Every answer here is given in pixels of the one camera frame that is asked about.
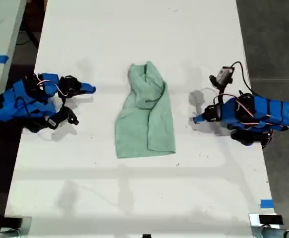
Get grey metal pipe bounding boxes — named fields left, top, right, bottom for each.
left=0, top=229, right=20, bottom=238
left=261, top=226, right=289, bottom=238

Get black floor cable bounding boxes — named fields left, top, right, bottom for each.
left=16, top=23, right=40, bottom=49

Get metal table bracket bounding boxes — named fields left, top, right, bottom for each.
left=0, top=216, right=33, bottom=238
left=248, top=213, right=285, bottom=238

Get small blue tape patch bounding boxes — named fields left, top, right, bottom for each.
left=260, top=199, right=274, bottom=209

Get small black box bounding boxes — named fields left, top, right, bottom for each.
left=259, top=215, right=284, bottom=225
left=3, top=217, right=23, bottom=228

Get black and grey camera box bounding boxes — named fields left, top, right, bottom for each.
left=209, top=65, right=234, bottom=88

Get pale green T-shirt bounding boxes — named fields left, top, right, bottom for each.
left=114, top=60, right=177, bottom=159

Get black camera box white label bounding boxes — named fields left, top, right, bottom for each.
left=45, top=106, right=80, bottom=130

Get black camera cable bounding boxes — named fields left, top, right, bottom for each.
left=230, top=61, right=254, bottom=96

